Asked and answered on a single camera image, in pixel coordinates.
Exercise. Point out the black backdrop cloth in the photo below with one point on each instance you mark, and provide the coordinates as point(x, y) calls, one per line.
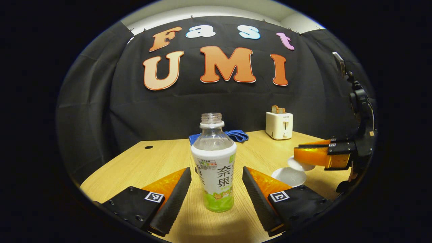
point(168, 111)

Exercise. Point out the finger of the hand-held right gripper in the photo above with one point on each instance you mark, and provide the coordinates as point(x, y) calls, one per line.
point(310, 156)
point(341, 147)

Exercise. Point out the white teacup lid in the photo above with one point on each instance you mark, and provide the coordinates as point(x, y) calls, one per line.
point(298, 165)

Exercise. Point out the white toaster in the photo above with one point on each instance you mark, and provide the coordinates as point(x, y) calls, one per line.
point(278, 125)

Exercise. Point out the clear water bottle green label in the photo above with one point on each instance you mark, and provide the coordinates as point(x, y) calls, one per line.
point(214, 168)

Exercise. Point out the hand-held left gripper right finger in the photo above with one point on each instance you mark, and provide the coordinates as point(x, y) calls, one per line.
point(260, 206)

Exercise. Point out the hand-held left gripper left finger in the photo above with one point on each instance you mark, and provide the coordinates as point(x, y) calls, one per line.
point(175, 202)

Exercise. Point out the blue folded towel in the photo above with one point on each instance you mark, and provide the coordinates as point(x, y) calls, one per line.
point(239, 135)

